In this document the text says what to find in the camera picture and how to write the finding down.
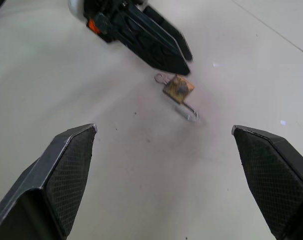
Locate brass padlock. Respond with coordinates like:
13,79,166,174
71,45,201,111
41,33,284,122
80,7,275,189
162,73,201,124

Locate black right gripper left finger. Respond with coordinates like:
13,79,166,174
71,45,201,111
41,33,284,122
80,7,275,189
0,123,98,240

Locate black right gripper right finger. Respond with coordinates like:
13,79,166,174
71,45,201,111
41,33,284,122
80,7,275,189
231,124,303,240

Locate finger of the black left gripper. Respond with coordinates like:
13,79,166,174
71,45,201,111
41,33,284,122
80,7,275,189
143,4,194,62
113,4,192,77

